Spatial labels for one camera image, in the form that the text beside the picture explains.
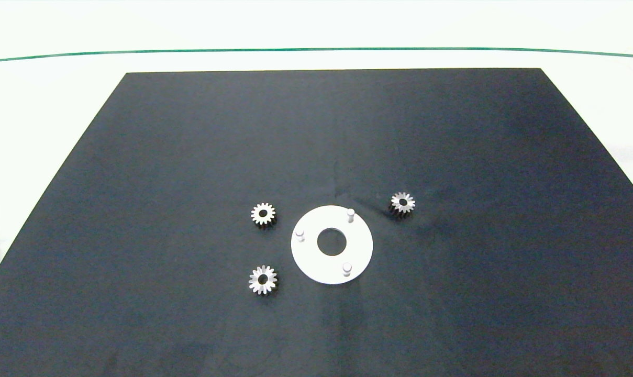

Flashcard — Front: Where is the flat-faced small steel gear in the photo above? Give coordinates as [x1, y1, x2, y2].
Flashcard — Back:
[250, 203, 277, 228]

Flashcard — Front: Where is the round white plate with pins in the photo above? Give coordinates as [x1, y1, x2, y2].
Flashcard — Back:
[291, 205, 374, 285]

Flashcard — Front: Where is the dark mat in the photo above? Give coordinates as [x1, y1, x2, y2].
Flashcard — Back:
[0, 68, 633, 377]

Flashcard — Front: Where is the bevel-faced small steel gear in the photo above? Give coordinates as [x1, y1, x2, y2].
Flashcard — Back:
[388, 192, 416, 218]
[248, 265, 279, 296]

